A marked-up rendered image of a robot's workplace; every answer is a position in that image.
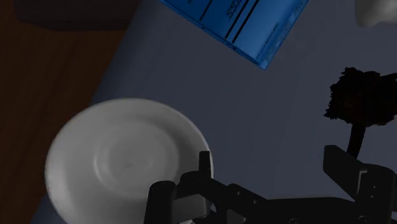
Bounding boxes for blue printed box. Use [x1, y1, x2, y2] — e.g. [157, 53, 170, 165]
[158, 0, 310, 70]

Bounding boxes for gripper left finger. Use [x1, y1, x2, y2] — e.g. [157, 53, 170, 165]
[143, 150, 268, 224]

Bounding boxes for white round plate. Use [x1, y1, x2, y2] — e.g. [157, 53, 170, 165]
[44, 98, 214, 224]

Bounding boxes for dark bushy plant with stem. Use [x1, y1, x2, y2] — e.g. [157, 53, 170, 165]
[323, 66, 397, 159]

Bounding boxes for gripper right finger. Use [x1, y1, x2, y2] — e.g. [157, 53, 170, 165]
[322, 144, 397, 224]

